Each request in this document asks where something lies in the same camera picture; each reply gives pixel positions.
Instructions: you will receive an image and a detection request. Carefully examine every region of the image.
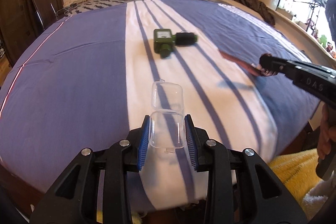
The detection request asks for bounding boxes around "black cylinder with green cap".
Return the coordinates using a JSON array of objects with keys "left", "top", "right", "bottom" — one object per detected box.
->
[{"left": 174, "top": 32, "right": 198, "bottom": 46}]

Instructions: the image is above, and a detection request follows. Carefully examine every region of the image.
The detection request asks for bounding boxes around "yellow fluffy rug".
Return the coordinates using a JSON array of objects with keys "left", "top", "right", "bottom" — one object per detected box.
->
[{"left": 97, "top": 147, "right": 329, "bottom": 224}]

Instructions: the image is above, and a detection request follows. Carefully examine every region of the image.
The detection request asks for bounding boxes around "pink striped ribbon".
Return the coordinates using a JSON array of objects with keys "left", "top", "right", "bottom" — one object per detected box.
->
[{"left": 219, "top": 51, "right": 278, "bottom": 77}]

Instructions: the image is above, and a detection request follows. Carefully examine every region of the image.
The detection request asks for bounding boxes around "person's right hand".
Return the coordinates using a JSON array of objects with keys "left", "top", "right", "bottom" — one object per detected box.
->
[{"left": 317, "top": 105, "right": 336, "bottom": 160}]

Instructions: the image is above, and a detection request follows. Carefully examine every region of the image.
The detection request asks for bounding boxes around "purple white striped duvet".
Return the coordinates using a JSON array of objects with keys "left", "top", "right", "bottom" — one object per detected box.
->
[{"left": 0, "top": 0, "right": 322, "bottom": 212}]

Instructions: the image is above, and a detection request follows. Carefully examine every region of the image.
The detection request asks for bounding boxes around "clear plastic hinged box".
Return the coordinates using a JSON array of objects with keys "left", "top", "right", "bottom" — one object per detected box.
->
[{"left": 149, "top": 80, "right": 186, "bottom": 153}]

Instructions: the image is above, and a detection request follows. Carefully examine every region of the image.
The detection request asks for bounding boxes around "green square bottle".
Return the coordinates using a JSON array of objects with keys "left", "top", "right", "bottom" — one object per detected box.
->
[{"left": 153, "top": 28, "right": 175, "bottom": 59}]

